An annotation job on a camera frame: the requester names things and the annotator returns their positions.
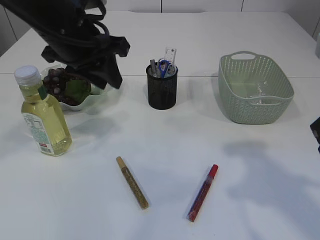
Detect red glitter pen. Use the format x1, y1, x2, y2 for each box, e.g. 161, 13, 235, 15
187, 164, 219, 223

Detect blue scissors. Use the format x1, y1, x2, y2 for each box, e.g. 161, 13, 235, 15
157, 58, 177, 79

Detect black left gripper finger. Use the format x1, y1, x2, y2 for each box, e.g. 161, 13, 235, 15
65, 65, 107, 90
97, 54, 123, 89

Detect yellow drink bottle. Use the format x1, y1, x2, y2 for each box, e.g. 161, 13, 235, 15
14, 65, 72, 157

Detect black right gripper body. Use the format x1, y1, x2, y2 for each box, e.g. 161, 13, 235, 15
310, 117, 320, 145

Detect gold glitter pen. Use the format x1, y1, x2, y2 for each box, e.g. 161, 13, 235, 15
116, 156, 149, 210

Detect black mesh pen holder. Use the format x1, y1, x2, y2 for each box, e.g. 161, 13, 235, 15
146, 64, 178, 110

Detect silver glitter pen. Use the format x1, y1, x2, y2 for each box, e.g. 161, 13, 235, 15
150, 59, 161, 78

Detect clear plastic ruler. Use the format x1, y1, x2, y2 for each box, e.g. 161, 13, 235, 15
164, 47, 177, 64

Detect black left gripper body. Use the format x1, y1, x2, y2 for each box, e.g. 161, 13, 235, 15
40, 33, 130, 72

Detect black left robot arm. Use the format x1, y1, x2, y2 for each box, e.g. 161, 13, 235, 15
0, 0, 130, 89

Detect pale green wavy plate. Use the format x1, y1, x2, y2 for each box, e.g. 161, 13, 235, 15
40, 63, 109, 112

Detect purple grapes with leaf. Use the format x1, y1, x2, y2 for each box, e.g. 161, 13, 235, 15
42, 67, 91, 106

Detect green woven plastic basket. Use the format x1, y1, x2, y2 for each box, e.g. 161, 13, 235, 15
218, 51, 295, 125

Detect clear plastic sheet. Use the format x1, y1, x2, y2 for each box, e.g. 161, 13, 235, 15
246, 80, 269, 105

